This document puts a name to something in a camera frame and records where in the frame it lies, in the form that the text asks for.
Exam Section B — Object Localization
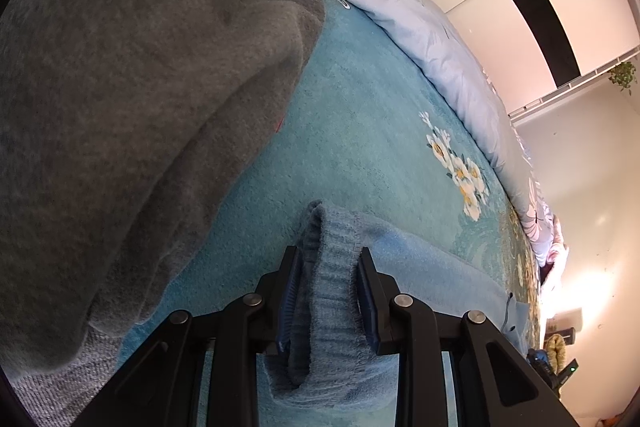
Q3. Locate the grey sweater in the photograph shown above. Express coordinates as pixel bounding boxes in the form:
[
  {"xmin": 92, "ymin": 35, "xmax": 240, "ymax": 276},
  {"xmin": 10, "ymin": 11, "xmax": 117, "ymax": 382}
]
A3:
[{"xmin": 0, "ymin": 0, "xmax": 328, "ymax": 427}]

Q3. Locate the light blue knit sweater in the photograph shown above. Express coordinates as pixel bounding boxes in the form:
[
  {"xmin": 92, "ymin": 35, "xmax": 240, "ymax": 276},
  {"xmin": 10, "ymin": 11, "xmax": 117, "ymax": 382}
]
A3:
[{"xmin": 255, "ymin": 199, "xmax": 543, "ymax": 427}]

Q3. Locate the light blue floral quilt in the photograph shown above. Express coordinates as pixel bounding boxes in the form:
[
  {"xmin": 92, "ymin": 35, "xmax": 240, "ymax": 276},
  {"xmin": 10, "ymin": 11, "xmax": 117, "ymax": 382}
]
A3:
[{"xmin": 300, "ymin": 0, "xmax": 563, "ymax": 268}]

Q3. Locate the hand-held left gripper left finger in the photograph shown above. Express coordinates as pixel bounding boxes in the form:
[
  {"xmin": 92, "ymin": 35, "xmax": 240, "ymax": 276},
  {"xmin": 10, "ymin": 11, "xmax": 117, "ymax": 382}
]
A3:
[{"xmin": 75, "ymin": 245, "xmax": 304, "ymax": 427}]

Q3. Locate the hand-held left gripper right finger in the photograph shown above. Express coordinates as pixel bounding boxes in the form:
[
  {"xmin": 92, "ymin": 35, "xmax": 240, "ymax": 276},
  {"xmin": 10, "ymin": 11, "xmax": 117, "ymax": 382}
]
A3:
[{"xmin": 356, "ymin": 247, "xmax": 583, "ymax": 427}]

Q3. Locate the teal floral blanket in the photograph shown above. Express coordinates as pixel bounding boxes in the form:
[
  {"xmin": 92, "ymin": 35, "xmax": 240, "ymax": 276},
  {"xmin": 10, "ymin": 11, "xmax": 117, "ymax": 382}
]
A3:
[{"xmin": 117, "ymin": 0, "xmax": 546, "ymax": 427}]

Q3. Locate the pink padded garment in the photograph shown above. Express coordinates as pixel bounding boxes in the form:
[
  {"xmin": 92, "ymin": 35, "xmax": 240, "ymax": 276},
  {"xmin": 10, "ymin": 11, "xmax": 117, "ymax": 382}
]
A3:
[{"xmin": 540, "ymin": 217, "xmax": 568, "ymax": 293}]

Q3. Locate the hanging green plant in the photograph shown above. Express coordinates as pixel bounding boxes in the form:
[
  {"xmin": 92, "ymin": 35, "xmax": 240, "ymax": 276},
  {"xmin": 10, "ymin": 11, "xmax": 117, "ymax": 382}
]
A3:
[{"xmin": 607, "ymin": 61, "xmax": 638, "ymax": 95}]

